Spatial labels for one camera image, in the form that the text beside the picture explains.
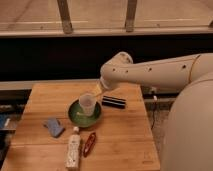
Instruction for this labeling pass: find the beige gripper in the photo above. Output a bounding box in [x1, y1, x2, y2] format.
[93, 79, 113, 97]

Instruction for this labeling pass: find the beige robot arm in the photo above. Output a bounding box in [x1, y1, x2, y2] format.
[94, 52, 213, 171]

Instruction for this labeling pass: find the translucent plastic cup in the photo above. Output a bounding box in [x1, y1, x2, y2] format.
[79, 93, 96, 116]

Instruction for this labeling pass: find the black eraser block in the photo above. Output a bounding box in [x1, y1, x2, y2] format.
[102, 96, 126, 109]

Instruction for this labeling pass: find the green bowl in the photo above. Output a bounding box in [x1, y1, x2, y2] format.
[68, 100, 101, 128]

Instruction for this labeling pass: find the red pocket knife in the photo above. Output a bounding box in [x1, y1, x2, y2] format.
[83, 132, 96, 157]

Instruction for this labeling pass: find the white plastic bottle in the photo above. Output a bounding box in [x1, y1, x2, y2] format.
[66, 127, 81, 171]

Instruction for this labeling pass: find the metal frame post left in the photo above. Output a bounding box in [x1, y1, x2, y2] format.
[57, 0, 73, 34]

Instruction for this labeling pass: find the metal frame post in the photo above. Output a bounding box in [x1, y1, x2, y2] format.
[125, 0, 137, 32]
[57, 0, 73, 34]

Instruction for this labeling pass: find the metal frame post right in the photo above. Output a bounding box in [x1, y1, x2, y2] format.
[125, 0, 137, 32]

